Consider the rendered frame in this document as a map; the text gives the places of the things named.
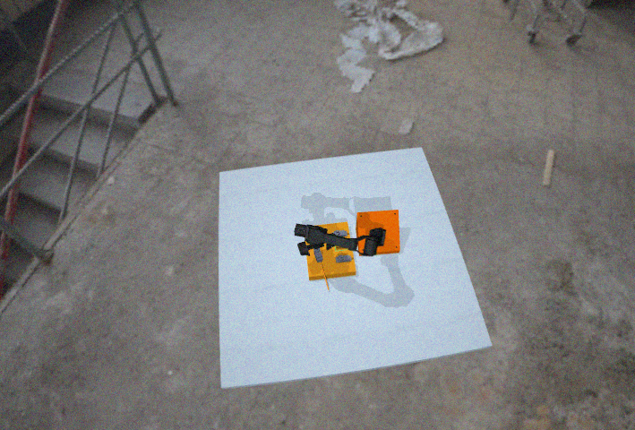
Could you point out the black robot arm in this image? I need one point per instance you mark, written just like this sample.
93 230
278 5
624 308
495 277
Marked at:
315 235

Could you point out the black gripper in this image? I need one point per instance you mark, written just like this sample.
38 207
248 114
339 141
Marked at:
303 248

